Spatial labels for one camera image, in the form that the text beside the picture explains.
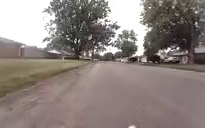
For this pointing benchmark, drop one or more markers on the robot's own part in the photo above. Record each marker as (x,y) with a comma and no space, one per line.
(132,126)

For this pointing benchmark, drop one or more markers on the wide grass lawn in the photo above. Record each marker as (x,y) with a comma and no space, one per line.
(20,71)

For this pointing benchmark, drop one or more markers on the brick building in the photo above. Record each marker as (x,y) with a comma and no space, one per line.
(3,49)

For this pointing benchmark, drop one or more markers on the grey asphalt road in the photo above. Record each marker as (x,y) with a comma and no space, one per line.
(123,96)

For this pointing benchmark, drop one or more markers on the small white building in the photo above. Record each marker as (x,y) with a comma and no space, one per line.
(143,59)

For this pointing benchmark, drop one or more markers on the pale car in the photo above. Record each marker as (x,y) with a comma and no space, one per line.
(171,60)

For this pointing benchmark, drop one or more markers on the medium round tree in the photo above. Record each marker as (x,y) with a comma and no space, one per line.
(127,43)

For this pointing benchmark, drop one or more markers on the large overhanging tree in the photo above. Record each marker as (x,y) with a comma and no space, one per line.
(190,26)

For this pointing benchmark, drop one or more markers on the grass strip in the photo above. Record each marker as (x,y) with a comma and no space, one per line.
(190,67)

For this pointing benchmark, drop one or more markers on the big broad tree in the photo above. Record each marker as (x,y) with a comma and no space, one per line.
(78,30)

